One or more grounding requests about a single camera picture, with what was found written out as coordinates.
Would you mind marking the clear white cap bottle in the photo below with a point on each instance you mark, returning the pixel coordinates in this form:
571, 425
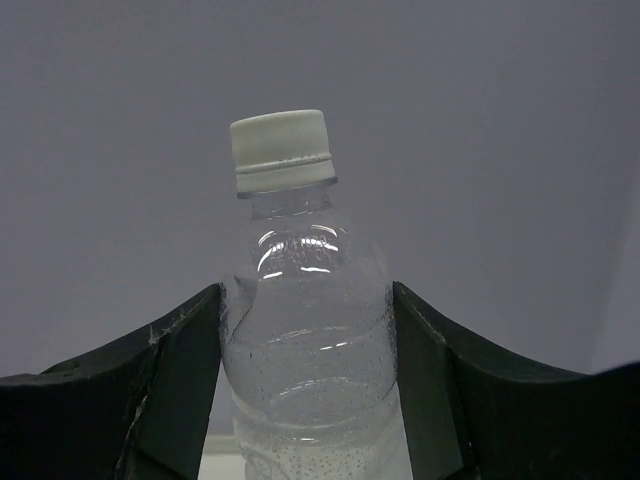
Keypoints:
307, 326

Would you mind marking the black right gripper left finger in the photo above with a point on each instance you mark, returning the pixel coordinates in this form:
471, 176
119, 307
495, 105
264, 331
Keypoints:
137, 407

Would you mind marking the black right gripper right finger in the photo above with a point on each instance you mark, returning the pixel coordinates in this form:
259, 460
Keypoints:
475, 410

